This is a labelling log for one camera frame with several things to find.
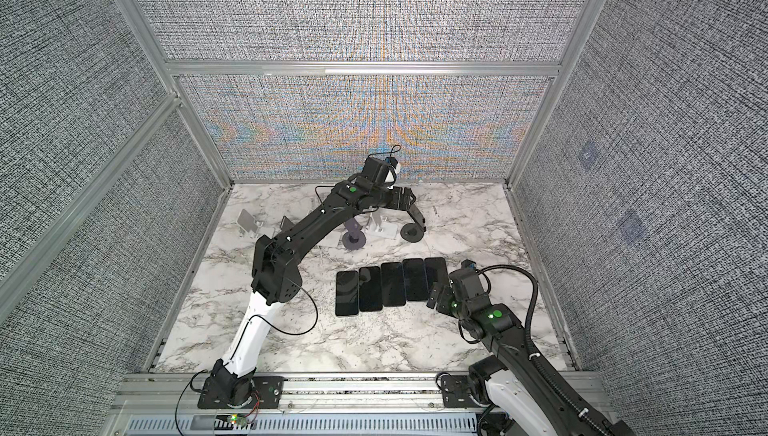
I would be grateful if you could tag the silver metal phone stand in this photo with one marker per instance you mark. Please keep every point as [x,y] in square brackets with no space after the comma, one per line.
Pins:
[379,227]

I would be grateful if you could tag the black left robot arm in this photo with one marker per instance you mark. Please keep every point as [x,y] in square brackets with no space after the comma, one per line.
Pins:
[276,278]

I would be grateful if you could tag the large black phone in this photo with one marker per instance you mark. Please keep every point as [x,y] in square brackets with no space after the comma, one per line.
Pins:
[436,271]

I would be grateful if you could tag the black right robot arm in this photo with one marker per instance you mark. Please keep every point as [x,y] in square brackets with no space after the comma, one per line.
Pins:
[516,377]

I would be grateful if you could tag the black fabric phone stand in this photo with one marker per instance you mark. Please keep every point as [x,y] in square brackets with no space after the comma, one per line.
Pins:
[412,232]

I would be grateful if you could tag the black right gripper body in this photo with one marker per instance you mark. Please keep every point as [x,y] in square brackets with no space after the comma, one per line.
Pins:
[448,302]

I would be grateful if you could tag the aluminium front rail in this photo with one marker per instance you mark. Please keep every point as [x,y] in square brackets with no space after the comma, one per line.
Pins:
[367,403]

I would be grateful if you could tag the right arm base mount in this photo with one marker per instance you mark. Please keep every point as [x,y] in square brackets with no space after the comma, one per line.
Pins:
[455,391]

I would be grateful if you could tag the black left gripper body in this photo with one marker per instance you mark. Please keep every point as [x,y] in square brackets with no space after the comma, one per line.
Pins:
[392,199]

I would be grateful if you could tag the round grey stand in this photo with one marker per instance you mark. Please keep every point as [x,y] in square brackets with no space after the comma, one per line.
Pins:
[354,238]
[286,225]

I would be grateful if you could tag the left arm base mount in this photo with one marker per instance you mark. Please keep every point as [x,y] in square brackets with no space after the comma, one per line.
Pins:
[223,389]

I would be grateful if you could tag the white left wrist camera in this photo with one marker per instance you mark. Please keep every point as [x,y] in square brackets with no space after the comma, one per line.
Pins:
[393,169]

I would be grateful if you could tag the white leftmost phone stand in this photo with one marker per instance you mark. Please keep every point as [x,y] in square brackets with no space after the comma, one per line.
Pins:
[248,223]

